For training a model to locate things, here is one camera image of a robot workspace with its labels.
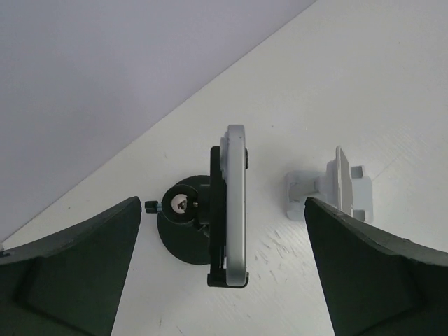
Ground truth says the black round-base phone stand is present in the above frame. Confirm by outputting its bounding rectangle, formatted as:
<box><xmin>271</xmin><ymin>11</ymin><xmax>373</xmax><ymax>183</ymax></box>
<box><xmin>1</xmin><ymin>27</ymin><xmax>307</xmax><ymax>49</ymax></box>
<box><xmin>144</xmin><ymin>146</ymin><xmax>249</xmax><ymax>288</ymax></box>

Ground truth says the white-edged black smartphone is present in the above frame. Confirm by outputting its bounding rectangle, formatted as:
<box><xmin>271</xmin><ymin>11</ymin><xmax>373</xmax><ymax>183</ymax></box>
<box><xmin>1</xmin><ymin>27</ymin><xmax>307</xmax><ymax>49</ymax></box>
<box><xmin>220</xmin><ymin>125</ymin><xmax>247</xmax><ymax>288</ymax></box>

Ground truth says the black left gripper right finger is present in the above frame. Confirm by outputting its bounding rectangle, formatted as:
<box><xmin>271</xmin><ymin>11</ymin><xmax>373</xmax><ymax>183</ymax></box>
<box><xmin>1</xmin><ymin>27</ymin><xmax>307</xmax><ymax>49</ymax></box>
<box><xmin>304</xmin><ymin>197</ymin><xmax>447</xmax><ymax>335</ymax></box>

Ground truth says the silver folding phone stand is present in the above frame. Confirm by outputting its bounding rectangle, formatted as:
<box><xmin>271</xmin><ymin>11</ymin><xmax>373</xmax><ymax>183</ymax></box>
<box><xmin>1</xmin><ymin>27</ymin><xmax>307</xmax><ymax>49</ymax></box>
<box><xmin>286</xmin><ymin>146</ymin><xmax>374</xmax><ymax>224</ymax></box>

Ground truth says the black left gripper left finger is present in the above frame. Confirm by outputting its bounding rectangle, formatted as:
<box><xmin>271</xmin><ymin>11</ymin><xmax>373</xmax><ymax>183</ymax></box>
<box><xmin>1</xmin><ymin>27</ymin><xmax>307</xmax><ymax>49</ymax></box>
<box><xmin>1</xmin><ymin>197</ymin><xmax>141</xmax><ymax>335</ymax></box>

